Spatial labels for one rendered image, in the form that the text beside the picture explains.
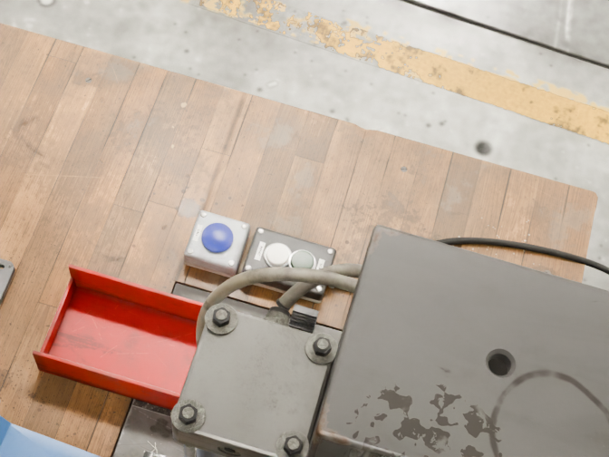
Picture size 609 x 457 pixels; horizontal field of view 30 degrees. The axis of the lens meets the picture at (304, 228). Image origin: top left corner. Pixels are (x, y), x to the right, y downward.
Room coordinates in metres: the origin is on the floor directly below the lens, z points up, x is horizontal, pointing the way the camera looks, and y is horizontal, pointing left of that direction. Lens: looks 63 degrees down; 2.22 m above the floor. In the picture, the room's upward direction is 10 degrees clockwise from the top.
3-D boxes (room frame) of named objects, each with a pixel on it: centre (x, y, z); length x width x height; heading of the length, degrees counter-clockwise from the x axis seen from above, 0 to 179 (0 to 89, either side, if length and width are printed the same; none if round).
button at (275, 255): (0.61, 0.03, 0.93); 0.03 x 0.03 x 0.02
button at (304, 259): (0.60, 0.00, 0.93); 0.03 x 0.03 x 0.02
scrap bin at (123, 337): (0.46, 0.15, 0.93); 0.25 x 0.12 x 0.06; 83
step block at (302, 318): (0.49, -0.02, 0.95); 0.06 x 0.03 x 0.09; 173
